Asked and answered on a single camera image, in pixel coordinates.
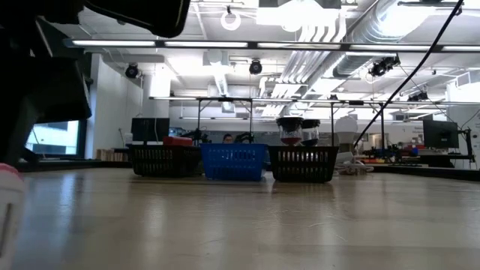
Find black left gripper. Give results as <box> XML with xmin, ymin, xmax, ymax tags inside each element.
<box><xmin>0</xmin><ymin>18</ymin><xmax>93</xmax><ymax>169</ymax></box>

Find hot pink USB charger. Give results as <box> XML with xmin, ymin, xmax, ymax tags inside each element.
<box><xmin>0</xmin><ymin>162</ymin><xmax>26</xmax><ymax>270</ymax></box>

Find red sand hourglass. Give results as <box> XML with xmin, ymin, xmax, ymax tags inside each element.
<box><xmin>275</xmin><ymin>116</ymin><xmax>305</xmax><ymax>147</ymax></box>

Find blue sand hourglass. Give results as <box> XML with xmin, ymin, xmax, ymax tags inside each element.
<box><xmin>301</xmin><ymin>118</ymin><xmax>322</xmax><ymax>147</ymax></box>

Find large window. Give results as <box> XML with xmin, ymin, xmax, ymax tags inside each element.
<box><xmin>25</xmin><ymin>119</ymin><xmax>82</xmax><ymax>157</ymax></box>

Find wooden crates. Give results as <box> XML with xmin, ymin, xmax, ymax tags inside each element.
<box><xmin>96</xmin><ymin>148</ymin><xmax>128</xmax><ymax>162</ymax></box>

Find black computer monitor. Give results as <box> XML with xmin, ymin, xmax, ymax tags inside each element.
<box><xmin>130</xmin><ymin>117</ymin><xmax>171</xmax><ymax>143</ymax></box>
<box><xmin>422</xmin><ymin>118</ymin><xmax>460</xmax><ymax>149</ymax></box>

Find black ceiling spotlight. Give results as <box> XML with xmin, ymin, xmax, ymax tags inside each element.
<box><xmin>248</xmin><ymin>58</ymin><xmax>263</xmax><ymax>76</ymax></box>
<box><xmin>124</xmin><ymin>62</ymin><xmax>140</xmax><ymax>80</ymax></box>

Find black plastic basket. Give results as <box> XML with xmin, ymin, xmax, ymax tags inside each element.
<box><xmin>128</xmin><ymin>144</ymin><xmax>203</xmax><ymax>179</ymax></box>
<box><xmin>268</xmin><ymin>145</ymin><xmax>341</xmax><ymax>184</ymax></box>

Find blue plastic basket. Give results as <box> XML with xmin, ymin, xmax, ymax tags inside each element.
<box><xmin>200</xmin><ymin>142</ymin><xmax>269</xmax><ymax>182</ymax></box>

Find white light bulb on base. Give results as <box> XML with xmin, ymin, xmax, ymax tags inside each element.
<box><xmin>334</xmin><ymin>115</ymin><xmax>360</xmax><ymax>163</ymax></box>

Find cluttered background workbench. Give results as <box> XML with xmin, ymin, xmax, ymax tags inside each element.
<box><xmin>361</xmin><ymin>142</ymin><xmax>477</xmax><ymax>168</ymax></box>

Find background black rig frame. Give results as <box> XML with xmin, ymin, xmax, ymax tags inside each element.
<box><xmin>148</xmin><ymin>95</ymin><xmax>387</xmax><ymax>151</ymax></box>

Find white ring light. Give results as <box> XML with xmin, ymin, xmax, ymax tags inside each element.
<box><xmin>220</xmin><ymin>6</ymin><xmax>242</xmax><ymax>32</ymax></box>

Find black ceiling camera cluster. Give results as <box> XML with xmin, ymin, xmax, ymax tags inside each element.
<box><xmin>368</xmin><ymin>54</ymin><xmax>401</xmax><ymax>78</ymax></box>

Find black aluminium rig frame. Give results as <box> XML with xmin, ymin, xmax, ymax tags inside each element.
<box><xmin>18</xmin><ymin>159</ymin><xmax>480</xmax><ymax>183</ymax></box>

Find thin black cable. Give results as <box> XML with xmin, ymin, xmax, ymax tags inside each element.
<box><xmin>353</xmin><ymin>0</ymin><xmax>463</xmax><ymax>149</ymax></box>

